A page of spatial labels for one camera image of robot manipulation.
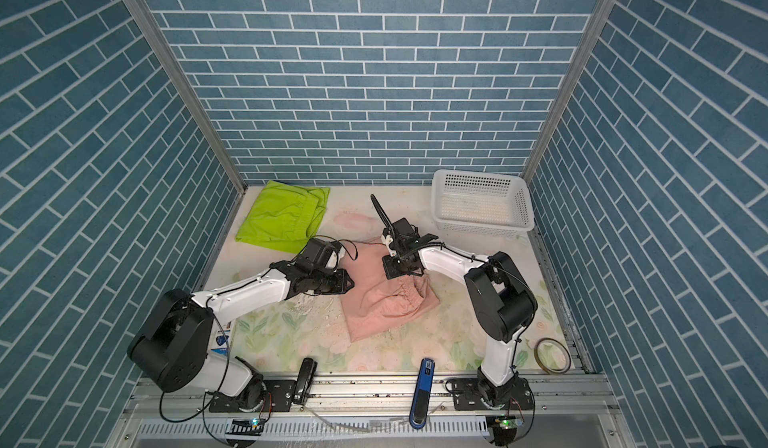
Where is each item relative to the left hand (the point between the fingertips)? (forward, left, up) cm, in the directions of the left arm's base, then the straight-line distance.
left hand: (353, 284), depth 88 cm
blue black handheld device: (-29, -19, -3) cm, 35 cm away
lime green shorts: (+28, +27, -2) cm, 39 cm away
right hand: (+7, -10, -1) cm, 12 cm away
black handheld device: (-25, +10, -3) cm, 27 cm away
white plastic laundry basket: (+36, -47, -4) cm, 59 cm away
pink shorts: (-4, -7, -2) cm, 8 cm away
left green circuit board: (-33, +24, -9) cm, 42 cm away
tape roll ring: (-23, -53, -5) cm, 57 cm away
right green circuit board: (-34, -40, -5) cm, 53 cm away
